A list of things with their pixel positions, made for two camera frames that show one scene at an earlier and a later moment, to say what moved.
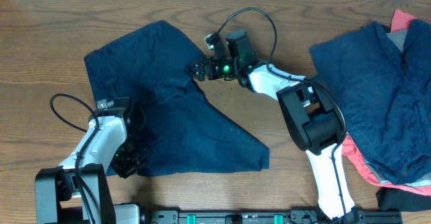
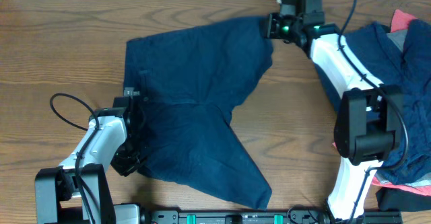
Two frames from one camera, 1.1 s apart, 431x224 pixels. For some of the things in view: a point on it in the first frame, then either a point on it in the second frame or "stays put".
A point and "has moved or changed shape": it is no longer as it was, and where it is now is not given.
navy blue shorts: x=186 y=133 has moved or changed shape
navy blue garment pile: x=385 y=95 stays put
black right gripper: x=203 y=63 to x=274 y=20
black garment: x=402 y=200 stays put
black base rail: x=269 y=217 stays put
